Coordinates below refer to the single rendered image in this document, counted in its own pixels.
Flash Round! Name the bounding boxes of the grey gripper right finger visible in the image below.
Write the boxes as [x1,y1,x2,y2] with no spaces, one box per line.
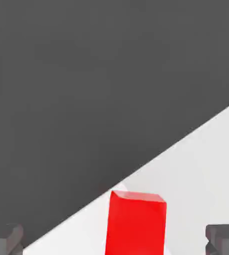
[205,224,229,255]

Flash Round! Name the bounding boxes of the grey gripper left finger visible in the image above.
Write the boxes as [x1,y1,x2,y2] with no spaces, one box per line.
[0,223,24,255]

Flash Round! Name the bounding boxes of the small red cube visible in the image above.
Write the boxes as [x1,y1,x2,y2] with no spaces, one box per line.
[104,190,167,255]

